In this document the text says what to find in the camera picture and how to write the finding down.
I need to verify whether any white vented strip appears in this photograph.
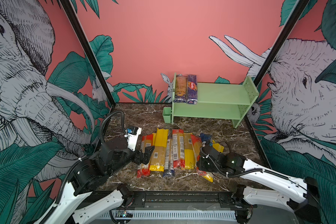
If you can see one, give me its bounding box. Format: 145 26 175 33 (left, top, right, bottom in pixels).
99 210 237 221

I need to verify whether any green metal shelf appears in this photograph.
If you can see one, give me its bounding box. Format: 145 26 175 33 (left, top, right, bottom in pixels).
171 76 259 128

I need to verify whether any blue Barilla spaghetti pack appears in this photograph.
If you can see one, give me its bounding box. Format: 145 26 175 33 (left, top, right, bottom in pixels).
187 74 198 105

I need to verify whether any red label spaghetti bag middle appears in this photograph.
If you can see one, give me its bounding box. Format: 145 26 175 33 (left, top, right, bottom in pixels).
172 129 185 169

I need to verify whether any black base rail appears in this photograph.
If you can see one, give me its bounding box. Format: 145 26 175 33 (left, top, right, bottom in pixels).
126 191 258 210

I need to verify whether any purple label spaghetti bag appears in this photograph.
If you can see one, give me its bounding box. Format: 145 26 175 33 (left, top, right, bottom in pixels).
163 139 175 178

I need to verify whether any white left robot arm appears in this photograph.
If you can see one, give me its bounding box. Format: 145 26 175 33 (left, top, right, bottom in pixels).
34 134 155 224

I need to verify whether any black corrugated cable left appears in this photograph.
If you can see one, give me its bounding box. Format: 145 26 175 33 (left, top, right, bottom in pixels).
54 110 126 205

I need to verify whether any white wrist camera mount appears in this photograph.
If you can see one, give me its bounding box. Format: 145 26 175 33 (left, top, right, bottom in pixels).
127 126 142 151

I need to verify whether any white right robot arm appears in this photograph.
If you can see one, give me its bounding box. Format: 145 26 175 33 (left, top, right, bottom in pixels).
197 145 322 224

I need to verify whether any yellow spaghetti bag left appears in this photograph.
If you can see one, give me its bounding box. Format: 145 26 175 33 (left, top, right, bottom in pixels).
149 129 169 172

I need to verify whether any green hanging cup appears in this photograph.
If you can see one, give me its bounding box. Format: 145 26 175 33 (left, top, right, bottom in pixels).
162 107 172 124

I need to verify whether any black corner frame post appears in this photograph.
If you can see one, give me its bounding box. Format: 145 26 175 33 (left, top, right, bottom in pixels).
59 0 116 108
254 0 309 86

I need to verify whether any blue Korean spaghetti bag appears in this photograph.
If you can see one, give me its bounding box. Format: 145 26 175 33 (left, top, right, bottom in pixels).
199 133 212 146

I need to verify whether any yellow barcode spaghetti bag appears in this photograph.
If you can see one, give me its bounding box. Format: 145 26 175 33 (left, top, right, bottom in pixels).
184 133 195 170

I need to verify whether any black corner frame post left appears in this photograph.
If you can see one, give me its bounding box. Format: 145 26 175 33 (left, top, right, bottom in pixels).
59 0 116 108

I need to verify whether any blue gold spaghetti bag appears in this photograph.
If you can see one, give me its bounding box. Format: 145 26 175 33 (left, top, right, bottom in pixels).
173 74 187 103

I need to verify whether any red yellow spaghetti bag leftmost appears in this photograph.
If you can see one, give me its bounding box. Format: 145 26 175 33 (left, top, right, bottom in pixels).
137 133 156 178

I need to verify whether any black corner frame post right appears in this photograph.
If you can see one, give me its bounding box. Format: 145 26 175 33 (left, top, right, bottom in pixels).
254 0 309 86

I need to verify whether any yellow Pastatime spaghetti bag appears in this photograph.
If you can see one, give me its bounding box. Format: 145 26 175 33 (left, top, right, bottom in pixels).
197 140 224 183

